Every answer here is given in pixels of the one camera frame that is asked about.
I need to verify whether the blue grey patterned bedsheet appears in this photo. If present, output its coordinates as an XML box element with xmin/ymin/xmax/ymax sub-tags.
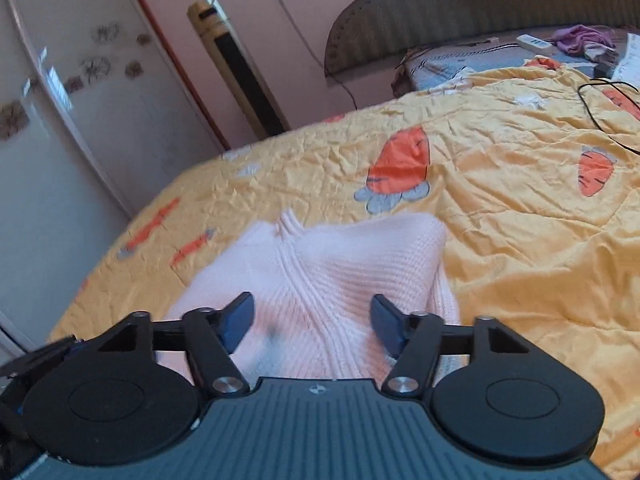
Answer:
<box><xmin>394</xmin><ymin>37</ymin><xmax>601</xmax><ymax>99</ymax></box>

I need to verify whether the white remote control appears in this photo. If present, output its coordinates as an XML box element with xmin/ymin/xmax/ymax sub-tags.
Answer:
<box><xmin>516</xmin><ymin>34</ymin><xmax>554</xmax><ymax>55</ymax></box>

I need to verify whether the pink knit sweater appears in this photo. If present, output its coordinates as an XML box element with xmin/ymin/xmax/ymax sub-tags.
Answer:
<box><xmin>166</xmin><ymin>211</ymin><xmax>460</xmax><ymax>382</ymax></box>

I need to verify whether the gold tower fan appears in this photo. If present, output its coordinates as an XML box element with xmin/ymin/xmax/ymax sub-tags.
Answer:
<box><xmin>186</xmin><ymin>0</ymin><xmax>291</xmax><ymax>140</ymax></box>

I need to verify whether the white patterned pillow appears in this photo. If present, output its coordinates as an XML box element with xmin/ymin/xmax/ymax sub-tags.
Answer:
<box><xmin>612</xmin><ymin>32</ymin><xmax>640</xmax><ymax>88</ymax></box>

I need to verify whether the black cable on quilt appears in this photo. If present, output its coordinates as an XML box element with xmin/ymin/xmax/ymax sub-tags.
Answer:
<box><xmin>577</xmin><ymin>78</ymin><xmax>640</xmax><ymax>156</ymax></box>

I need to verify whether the floral glass wardrobe door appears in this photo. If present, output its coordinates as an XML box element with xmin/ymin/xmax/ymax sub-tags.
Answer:
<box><xmin>1</xmin><ymin>0</ymin><xmax>222</xmax><ymax>360</ymax></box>

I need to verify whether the yellow carrot print quilt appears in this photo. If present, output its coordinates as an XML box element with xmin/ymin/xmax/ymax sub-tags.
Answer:
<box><xmin>52</xmin><ymin>66</ymin><xmax>639</xmax><ymax>479</ymax></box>

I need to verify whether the dark striped padded headboard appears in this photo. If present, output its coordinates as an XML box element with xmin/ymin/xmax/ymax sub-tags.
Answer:
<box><xmin>324</xmin><ymin>0</ymin><xmax>639</xmax><ymax>75</ymax></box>

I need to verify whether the purple crumpled cloth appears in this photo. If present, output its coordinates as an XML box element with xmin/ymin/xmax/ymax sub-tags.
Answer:
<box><xmin>550</xmin><ymin>25</ymin><xmax>615</xmax><ymax>58</ymax></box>

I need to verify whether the black fan power cord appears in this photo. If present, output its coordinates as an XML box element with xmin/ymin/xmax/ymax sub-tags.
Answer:
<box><xmin>275</xmin><ymin>0</ymin><xmax>359</xmax><ymax>111</ymax></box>

